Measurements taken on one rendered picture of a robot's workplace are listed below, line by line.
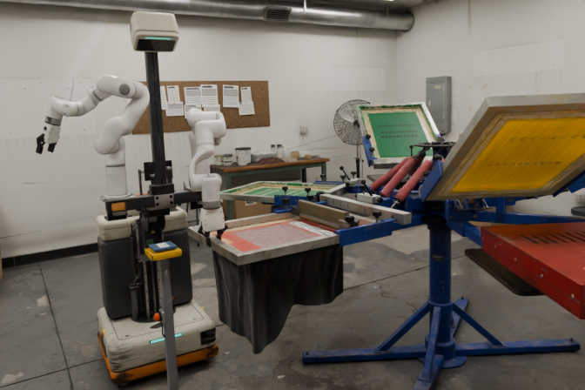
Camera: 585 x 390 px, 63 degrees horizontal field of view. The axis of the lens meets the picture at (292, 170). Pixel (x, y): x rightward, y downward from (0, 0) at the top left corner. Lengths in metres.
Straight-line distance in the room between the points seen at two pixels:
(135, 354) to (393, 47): 6.17
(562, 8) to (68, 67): 5.47
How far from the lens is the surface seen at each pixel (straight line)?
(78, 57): 5.82
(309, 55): 6.91
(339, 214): 2.25
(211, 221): 2.09
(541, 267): 1.50
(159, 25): 2.47
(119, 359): 3.01
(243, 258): 1.89
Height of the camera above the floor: 1.54
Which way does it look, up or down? 7 degrees down
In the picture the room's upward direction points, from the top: 2 degrees counter-clockwise
